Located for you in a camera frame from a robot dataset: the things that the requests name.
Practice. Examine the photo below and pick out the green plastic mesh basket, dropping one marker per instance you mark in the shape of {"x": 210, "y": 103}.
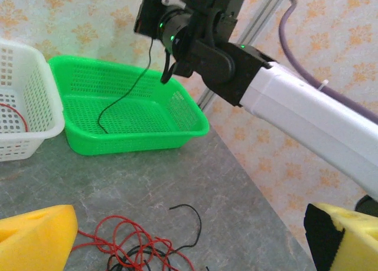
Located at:
{"x": 133, "y": 141}

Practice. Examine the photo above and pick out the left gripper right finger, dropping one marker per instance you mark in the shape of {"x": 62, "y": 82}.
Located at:
{"x": 354, "y": 241}

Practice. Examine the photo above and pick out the white plastic mesh basket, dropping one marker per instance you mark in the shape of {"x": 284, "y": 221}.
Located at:
{"x": 38, "y": 85}

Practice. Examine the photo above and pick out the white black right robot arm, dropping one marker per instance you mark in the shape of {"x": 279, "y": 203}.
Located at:
{"x": 310, "y": 120}

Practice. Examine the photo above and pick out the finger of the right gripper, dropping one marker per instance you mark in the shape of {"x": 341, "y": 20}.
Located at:
{"x": 147, "y": 14}

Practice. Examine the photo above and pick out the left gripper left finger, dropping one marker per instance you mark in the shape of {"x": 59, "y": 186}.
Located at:
{"x": 35, "y": 238}

